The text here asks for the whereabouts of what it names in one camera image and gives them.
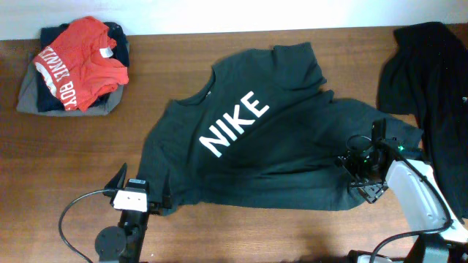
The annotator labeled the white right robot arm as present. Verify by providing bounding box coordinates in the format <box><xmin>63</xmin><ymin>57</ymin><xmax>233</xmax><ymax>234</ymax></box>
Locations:
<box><xmin>337</xmin><ymin>119</ymin><xmax>467</xmax><ymax>263</ymax></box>

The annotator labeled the dark green Nike t-shirt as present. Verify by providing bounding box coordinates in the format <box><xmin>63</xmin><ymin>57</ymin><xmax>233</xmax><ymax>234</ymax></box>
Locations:
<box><xmin>137</xmin><ymin>42</ymin><xmax>422</xmax><ymax>215</ymax></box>

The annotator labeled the grey folded garment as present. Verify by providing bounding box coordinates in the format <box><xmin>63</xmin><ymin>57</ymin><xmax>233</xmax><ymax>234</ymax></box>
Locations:
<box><xmin>17</xmin><ymin>38</ymin><xmax>129</xmax><ymax>117</ymax></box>

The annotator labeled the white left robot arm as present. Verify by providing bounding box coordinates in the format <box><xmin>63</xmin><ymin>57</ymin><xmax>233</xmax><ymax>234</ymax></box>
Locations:
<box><xmin>94</xmin><ymin>164</ymin><xmax>161</xmax><ymax>263</ymax></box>

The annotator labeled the black t-shirt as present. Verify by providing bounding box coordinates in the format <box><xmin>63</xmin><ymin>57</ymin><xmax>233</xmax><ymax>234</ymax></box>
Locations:
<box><xmin>377</xmin><ymin>22</ymin><xmax>467</xmax><ymax>218</ymax></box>

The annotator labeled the red folded t-shirt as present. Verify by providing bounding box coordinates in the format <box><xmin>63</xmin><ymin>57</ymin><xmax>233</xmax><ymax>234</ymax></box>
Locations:
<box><xmin>32</xmin><ymin>16</ymin><xmax>129</xmax><ymax>113</ymax></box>

